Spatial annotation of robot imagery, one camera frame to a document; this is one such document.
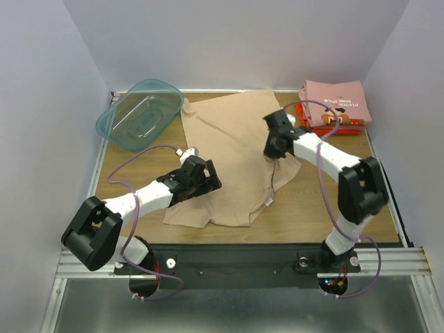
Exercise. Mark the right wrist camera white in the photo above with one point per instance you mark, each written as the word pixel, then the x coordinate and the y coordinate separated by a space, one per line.
pixel 291 119

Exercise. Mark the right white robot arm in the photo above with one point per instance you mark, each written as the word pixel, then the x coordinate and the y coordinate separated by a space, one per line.
pixel 362 192

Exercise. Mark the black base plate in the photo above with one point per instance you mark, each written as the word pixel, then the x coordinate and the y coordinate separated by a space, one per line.
pixel 249 266

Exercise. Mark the red folded t shirt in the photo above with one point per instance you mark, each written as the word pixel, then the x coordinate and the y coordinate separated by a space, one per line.
pixel 349 127

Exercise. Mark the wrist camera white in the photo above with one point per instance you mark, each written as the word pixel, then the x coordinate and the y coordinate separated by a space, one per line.
pixel 291 119
pixel 183 155

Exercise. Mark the pink folded t shirt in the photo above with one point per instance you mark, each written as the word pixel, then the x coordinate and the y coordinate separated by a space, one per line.
pixel 346 99

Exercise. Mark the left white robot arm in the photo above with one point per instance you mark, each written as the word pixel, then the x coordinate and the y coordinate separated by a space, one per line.
pixel 93 236

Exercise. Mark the teal plastic bin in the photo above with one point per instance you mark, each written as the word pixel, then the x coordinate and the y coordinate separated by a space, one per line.
pixel 138 117

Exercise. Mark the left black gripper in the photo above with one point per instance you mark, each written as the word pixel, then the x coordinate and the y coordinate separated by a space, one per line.
pixel 209 184

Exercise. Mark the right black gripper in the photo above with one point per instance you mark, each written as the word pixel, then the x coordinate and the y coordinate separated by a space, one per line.
pixel 272 146

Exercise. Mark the beige t shirt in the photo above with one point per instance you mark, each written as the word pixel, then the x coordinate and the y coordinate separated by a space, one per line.
pixel 231 131

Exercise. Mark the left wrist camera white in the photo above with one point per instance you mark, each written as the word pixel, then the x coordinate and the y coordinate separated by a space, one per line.
pixel 183 155

